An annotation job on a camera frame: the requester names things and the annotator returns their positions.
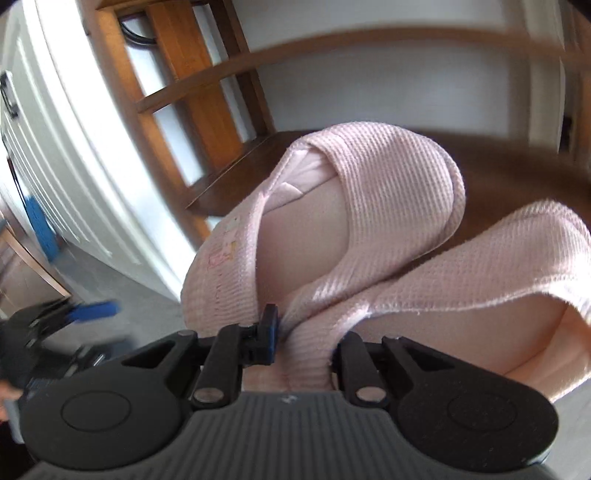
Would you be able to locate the wooden stool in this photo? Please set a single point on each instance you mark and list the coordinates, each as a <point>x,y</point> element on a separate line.
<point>46,277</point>

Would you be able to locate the brown wooden shoe rack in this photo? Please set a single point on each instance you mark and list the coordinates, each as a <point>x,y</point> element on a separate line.
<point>198,106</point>

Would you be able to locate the white panelled door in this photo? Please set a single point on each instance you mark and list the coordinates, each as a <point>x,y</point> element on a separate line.
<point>92,161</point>

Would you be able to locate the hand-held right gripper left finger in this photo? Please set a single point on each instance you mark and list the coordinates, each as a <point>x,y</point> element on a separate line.
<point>272,332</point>

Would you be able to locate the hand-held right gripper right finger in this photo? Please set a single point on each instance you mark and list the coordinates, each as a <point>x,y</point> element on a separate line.
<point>358,355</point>

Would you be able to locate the white closet door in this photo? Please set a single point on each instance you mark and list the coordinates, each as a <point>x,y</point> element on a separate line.
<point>547,106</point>

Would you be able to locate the pink knit slipper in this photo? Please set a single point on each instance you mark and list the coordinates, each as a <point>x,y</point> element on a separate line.
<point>508,258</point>
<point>392,184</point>

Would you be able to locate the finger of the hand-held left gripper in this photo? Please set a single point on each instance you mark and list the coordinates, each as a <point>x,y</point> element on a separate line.
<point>92,310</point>

